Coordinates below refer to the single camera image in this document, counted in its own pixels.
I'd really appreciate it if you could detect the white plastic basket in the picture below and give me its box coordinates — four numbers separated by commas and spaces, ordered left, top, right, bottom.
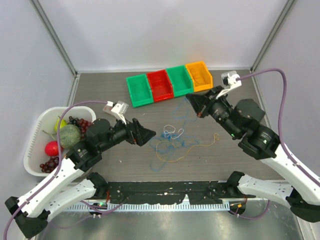
23, 106, 99, 177

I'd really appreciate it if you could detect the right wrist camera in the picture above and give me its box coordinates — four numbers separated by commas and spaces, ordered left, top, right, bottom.
216, 70, 242, 99

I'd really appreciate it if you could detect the white cable duct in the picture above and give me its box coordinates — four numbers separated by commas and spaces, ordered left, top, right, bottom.
65, 200, 230, 212

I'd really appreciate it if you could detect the green pear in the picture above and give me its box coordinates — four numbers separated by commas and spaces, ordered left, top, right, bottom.
54, 116, 68, 133

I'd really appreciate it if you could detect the blue cable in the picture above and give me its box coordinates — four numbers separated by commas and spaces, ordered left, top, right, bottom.
149, 129, 201, 173
172, 96, 201, 126

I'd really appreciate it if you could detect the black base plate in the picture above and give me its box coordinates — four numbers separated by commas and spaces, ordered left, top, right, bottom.
77, 180, 257, 205

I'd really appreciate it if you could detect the purple cable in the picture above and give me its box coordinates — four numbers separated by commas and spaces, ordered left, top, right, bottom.
237, 67, 320, 186
3, 100, 113, 238

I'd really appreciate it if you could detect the white cable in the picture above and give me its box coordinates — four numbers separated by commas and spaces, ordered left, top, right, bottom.
162, 123, 185, 140

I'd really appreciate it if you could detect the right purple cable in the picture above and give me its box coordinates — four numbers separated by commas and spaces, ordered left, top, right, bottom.
237, 67, 320, 186

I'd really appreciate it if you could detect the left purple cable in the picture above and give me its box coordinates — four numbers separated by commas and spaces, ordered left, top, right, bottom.
3, 100, 113, 238

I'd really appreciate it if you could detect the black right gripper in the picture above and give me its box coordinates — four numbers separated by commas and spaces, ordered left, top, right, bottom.
185, 85, 240, 138

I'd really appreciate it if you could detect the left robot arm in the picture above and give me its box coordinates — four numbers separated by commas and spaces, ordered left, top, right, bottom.
5, 118, 156, 239

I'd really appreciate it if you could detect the yellow cable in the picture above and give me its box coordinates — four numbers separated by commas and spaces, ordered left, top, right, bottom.
155, 132, 221, 163

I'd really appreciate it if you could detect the red apple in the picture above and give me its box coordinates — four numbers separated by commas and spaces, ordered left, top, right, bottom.
44, 141, 60, 157

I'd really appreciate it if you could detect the red bin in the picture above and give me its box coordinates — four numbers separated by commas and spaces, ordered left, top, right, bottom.
146, 69, 174, 103

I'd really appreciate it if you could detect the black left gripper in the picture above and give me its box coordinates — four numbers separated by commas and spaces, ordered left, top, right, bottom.
98, 113, 156, 153

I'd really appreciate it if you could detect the left green bin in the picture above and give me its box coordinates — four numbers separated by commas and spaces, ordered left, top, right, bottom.
126, 74, 154, 108

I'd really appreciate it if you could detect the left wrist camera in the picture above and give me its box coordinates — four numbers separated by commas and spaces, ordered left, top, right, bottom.
107, 101, 129, 125

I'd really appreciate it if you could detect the dark grape bunch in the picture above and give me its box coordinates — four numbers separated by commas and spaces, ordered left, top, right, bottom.
68, 116, 92, 140

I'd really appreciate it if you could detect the green bin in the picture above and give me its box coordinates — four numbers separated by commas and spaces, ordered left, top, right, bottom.
126, 74, 154, 108
166, 65, 194, 98

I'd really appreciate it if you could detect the green melon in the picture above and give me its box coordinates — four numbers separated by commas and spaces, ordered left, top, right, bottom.
59, 124, 81, 149

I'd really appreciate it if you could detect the small card box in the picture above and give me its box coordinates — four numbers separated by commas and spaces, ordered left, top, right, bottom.
102, 103, 113, 115

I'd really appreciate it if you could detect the orange bin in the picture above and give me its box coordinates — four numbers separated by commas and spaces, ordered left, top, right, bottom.
185, 61, 214, 92

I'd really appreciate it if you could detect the right green bin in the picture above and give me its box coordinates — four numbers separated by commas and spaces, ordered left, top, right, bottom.
166, 65, 194, 98

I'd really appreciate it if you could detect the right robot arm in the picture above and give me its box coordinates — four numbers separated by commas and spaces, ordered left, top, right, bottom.
186, 86, 320, 223

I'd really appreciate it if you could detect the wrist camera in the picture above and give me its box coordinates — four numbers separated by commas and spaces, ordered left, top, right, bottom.
107, 101, 129, 125
216, 70, 242, 99

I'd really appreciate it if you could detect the red grape bunch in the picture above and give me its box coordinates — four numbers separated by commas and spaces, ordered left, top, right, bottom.
39, 156, 59, 174

